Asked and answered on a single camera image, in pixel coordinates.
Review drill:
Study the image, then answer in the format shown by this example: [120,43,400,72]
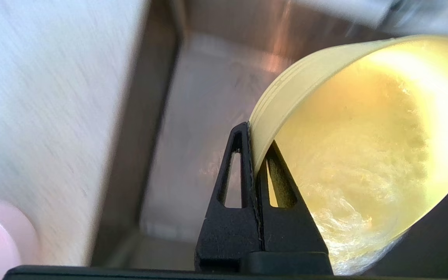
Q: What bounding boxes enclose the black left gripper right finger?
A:
[256,141,333,273]

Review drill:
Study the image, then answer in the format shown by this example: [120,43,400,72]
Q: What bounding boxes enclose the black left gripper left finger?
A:
[194,122,263,273]

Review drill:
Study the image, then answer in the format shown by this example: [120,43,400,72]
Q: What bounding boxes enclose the stainless steel sink basin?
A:
[90,0,448,270]

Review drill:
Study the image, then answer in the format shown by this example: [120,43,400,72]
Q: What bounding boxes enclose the yellow plastic bowl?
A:
[249,34,448,276]

